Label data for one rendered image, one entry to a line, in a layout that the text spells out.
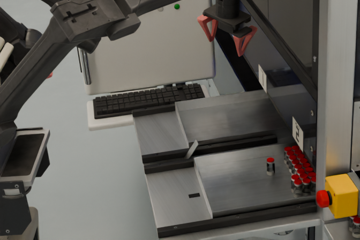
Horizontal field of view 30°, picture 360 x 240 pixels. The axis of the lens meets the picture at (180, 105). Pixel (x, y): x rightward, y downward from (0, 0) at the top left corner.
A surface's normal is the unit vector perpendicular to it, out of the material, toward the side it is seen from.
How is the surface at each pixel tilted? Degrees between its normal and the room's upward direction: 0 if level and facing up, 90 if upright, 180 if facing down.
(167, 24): 90
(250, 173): 0
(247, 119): 0
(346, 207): 90
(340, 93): 90
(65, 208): 0
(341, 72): 90
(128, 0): 42
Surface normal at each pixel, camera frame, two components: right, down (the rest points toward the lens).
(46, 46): -0.57, 0.19
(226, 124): -0.08, -0.88
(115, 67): 0.15, 0.46
